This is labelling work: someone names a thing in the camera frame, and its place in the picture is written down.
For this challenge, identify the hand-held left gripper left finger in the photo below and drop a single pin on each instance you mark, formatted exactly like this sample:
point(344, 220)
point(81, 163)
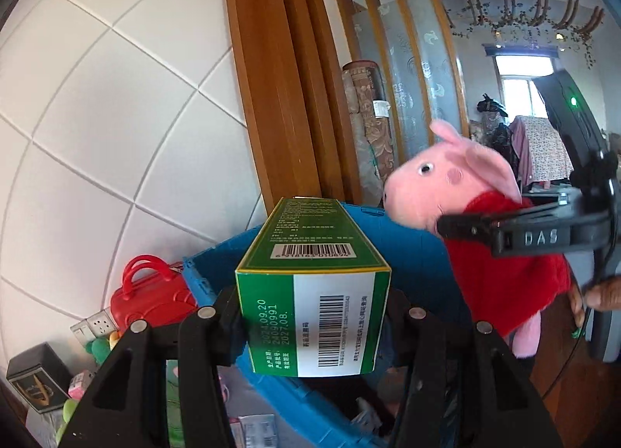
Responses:
point(223, 327)

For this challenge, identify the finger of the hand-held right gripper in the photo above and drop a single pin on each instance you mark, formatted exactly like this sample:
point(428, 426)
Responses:
point(546, 198)
point(465, 226)

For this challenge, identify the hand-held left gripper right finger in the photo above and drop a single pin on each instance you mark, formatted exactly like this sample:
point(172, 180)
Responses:
point(405, 346)

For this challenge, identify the pig plush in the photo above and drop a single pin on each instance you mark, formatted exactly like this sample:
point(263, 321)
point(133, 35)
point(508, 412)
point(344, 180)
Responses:
point(504, 278)

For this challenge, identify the blue plastic crate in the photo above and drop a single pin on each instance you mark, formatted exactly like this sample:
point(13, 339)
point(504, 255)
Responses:
point(412, 263)

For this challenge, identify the green medicine box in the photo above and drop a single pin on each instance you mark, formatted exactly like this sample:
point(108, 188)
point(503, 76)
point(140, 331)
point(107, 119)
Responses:
point(315, 322)

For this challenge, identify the person's right hand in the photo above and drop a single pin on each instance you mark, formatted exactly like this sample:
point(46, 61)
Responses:
point(604, 294)

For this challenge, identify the floral cloth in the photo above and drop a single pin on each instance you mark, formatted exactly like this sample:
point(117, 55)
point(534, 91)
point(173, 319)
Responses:
point(548, 147)

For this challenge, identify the red toy suitcase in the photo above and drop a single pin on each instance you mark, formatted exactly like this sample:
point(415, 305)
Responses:
point(155, 302)

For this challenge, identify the black bag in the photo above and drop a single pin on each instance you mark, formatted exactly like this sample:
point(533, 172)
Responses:
point(495, 133)

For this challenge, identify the window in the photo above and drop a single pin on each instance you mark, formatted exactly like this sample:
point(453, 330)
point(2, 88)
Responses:
point(521, 96)

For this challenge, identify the white medicine sachets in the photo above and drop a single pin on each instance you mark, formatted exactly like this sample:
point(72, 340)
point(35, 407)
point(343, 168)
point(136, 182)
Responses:
point(254, 431)

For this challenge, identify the green and yellow duck plush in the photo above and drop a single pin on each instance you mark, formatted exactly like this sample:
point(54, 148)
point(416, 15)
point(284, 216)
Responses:
point(101, 350)

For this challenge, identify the rolled patterned carpet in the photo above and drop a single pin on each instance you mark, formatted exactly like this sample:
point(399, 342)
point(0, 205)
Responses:
point(371, 137)

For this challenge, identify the pink tissue box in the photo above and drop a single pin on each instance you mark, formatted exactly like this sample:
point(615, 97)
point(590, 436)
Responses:
point(82, 384)

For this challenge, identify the lime green frog plush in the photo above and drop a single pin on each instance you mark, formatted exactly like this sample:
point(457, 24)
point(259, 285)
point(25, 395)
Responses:
point(70, 409)

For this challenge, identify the hanging vine decoration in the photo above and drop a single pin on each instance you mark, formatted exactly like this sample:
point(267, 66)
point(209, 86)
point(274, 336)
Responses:
point(529, 21)

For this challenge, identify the wooden slatted partition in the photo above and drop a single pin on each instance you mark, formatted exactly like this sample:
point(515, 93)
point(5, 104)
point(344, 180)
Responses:
point(427, 40)

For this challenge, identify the dark tea box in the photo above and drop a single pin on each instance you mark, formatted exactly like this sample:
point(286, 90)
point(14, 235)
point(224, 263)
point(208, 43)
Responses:
point(39, 380)

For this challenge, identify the wooden pillar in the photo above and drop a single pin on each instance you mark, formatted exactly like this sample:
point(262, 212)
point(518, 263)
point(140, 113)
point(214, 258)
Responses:
point(286, 89)

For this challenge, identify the white wall socket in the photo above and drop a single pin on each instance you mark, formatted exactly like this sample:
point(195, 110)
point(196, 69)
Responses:
point(101, 324)

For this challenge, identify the white wall switch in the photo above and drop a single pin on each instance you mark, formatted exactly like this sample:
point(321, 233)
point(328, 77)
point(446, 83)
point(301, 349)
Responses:
point(80, 333)

